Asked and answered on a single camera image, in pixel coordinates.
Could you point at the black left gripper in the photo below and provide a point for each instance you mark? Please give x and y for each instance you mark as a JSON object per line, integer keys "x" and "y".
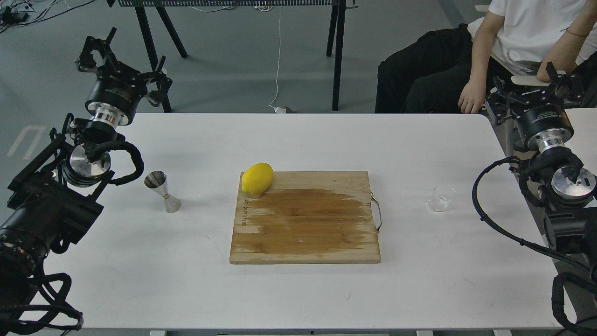
{"x": 118, "y": 88}

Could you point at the yellow lemon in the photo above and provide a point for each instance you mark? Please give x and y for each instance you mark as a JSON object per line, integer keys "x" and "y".
{"x": 257, "y": 179}

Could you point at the black metal table frame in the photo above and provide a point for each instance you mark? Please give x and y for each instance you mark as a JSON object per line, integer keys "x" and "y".
{"x": 243, "y": 59}

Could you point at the steel double jigger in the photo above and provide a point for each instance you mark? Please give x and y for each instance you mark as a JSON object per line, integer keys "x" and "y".
{"x": 157, "y": 182}

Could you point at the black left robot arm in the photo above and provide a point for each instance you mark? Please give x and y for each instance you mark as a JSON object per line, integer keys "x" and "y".
{"x": 55, "y": 197}

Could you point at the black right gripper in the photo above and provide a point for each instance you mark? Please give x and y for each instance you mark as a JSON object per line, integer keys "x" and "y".
{"x": 539, "y": 114}

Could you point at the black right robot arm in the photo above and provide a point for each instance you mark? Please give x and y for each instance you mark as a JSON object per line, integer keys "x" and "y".
{"x": 553, "y": 179}

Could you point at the seated person white shirt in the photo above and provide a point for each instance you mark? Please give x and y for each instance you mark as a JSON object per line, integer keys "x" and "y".
{"x": 448, "y": 70}

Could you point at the wooden cutting board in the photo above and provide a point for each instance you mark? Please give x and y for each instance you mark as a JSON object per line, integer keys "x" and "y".
{"x": 307, "y": 217}

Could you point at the clear glass cup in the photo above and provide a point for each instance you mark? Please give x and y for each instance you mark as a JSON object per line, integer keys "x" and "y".
{"x": 441, "y": 198}

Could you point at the person right hand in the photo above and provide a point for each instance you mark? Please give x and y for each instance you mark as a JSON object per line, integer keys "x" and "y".
{"x": 473, "y": 95}

